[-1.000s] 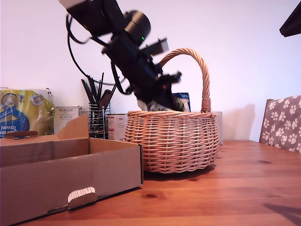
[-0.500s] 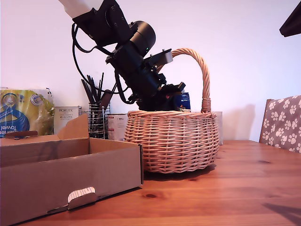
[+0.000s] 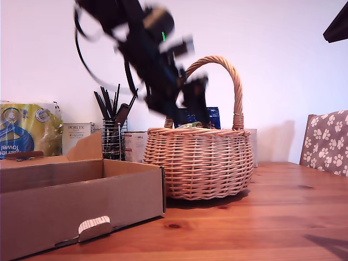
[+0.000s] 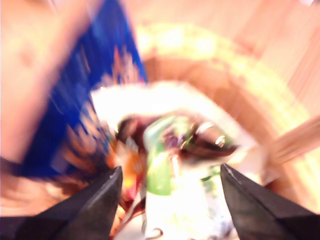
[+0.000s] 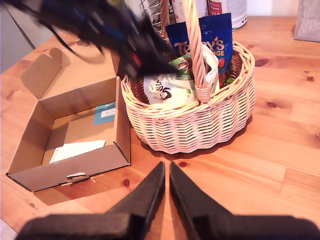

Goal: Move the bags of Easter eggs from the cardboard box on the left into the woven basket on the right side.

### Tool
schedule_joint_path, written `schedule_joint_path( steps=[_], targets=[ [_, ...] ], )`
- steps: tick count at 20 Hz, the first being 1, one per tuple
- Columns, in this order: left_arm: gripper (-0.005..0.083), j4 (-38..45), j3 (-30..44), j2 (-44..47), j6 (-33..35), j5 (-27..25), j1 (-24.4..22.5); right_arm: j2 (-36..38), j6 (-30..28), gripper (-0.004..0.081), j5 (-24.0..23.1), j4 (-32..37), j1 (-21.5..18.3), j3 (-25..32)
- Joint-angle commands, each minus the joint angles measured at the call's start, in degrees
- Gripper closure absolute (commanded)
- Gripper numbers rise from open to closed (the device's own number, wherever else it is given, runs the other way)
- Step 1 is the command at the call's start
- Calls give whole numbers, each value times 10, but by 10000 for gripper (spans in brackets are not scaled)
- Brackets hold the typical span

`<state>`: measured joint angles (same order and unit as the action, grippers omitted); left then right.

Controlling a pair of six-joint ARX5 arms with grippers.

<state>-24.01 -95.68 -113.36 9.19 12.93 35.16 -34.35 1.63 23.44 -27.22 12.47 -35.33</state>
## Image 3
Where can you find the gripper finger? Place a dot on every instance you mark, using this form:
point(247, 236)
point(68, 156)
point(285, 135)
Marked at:
point(166, 106)
point(338, 24)
point(195, 95)

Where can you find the blue Terry's mini eggs bag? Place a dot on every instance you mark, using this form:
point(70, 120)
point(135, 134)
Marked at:
point(213, 117)

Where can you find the woven wicker basket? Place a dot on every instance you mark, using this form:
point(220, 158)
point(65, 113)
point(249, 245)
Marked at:
point(198, 168)

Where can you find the white Porlex box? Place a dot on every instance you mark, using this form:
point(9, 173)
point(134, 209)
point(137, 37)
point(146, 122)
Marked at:
point(76, 136)

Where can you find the open cardboard box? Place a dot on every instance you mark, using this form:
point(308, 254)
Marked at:
point(81, 204)

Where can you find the thin black stick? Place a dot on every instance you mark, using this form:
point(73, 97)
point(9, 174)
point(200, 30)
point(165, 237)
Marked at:
point(105, 99)
point(117, 95)
point(132, 101)
point(99, 102)

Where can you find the white label tin can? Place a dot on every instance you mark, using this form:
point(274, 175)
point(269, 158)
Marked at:
point(136, 146)

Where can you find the white printed paper sheet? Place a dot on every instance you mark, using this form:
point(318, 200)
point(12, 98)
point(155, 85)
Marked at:
point(93, 221)

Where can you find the yellow blue kitchen towel pack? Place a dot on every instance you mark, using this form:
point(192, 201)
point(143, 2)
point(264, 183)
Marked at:
point(16, 130)

